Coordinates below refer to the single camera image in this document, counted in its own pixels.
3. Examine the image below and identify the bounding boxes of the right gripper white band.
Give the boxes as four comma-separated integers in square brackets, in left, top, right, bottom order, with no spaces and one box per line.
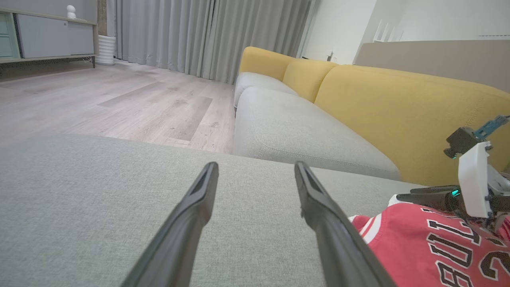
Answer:
[396,141,494,219]

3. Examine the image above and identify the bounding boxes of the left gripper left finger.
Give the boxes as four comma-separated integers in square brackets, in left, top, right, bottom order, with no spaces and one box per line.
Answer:
[120,161,220,287]

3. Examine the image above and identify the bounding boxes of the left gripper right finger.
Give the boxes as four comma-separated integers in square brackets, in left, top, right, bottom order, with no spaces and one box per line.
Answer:
[294,161,399,287]

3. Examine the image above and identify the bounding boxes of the red mesh jersey white trim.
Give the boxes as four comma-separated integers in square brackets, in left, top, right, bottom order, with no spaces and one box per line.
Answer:
[348,195,510,287]

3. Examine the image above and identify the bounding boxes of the wide yellow sofa backrest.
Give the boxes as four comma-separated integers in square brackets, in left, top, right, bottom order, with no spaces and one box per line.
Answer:
[314,64,510,187]

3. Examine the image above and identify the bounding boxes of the large grey sofa seat cushion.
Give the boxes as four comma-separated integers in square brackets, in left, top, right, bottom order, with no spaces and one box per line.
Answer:
[0,133,428,287]

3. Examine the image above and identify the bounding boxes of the small grey sofa seat cushion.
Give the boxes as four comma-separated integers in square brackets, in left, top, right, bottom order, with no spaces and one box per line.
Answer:
[233,71,300,109]

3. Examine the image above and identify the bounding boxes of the narrow yellow sofa backrest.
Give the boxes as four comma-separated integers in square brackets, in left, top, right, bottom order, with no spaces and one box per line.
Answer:
[282,58,339,104]

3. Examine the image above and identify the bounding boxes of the yellow sofa end backrest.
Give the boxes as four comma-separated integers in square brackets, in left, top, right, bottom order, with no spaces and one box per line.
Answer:
[239,46,298,83]

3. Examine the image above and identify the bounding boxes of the white ribbed cylinder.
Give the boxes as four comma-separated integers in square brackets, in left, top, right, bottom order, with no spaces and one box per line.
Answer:
[95,35,117,66]

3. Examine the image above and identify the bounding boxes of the grey pleated curtain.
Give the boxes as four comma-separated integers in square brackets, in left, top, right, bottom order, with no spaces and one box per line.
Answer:
[105,0,318,85]

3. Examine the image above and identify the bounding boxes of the grey sideboard cabinet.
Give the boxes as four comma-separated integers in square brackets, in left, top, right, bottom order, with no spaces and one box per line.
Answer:
[0,8,99,77]

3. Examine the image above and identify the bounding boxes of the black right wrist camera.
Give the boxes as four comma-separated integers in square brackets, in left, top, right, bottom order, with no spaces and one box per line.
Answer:
[443,126,486,159]

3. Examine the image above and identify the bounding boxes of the right cable blue connector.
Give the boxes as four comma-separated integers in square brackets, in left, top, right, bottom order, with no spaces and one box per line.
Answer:
[473,114,510,139]

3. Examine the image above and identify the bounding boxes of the white wall shelf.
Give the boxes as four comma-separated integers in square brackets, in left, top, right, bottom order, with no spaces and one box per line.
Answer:
[372,19,404,43]

